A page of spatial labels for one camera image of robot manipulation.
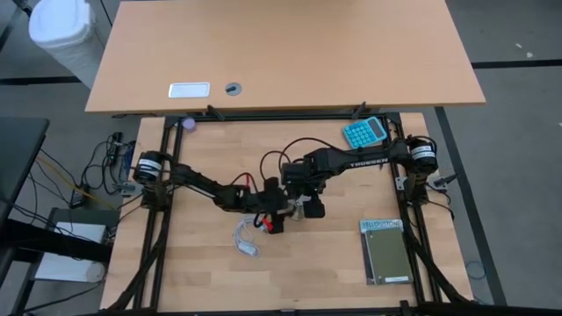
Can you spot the green Yellowstone notebook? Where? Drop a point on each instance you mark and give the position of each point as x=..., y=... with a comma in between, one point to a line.
x=388, y=254

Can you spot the white rectangular desk plate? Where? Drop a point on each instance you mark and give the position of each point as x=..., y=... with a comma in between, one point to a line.
x=189, y=90

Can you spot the black side table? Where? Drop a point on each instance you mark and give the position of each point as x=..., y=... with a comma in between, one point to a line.
x=19, y=167

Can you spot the brass lamp socket base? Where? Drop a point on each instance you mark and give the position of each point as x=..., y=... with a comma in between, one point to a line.
x=298, y=214

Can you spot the teal tray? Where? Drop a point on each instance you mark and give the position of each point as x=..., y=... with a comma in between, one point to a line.
x=364, y=133

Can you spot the grey metal bracket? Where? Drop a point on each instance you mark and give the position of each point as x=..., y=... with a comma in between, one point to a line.
x=441, y=181
x=129, y=188

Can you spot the white lined trash bin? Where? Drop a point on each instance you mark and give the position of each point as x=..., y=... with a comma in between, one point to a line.
x=66, y=30

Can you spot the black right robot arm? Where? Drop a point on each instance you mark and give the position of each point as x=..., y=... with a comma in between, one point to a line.
x=369, y=160

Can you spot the black desk clamp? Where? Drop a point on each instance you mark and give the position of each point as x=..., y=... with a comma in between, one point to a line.
x=215, y=112
x=360, y=110

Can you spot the black power adapter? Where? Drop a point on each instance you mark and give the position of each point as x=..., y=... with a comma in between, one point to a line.
x=77, y=198

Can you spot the black aluminium table frame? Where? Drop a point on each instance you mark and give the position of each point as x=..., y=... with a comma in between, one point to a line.
x=285, y=117

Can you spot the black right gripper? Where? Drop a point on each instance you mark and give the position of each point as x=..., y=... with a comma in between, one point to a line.
x=303, y=177

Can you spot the light wooden desk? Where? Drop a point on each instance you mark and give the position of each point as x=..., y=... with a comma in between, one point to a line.
x=285, y=44

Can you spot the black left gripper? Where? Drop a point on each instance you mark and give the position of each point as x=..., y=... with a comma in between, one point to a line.
x=274, y=197

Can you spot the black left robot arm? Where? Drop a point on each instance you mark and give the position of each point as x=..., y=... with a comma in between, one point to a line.
x=202, y=184

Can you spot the white box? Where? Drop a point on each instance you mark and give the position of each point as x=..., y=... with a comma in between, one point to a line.
x=70, y=252

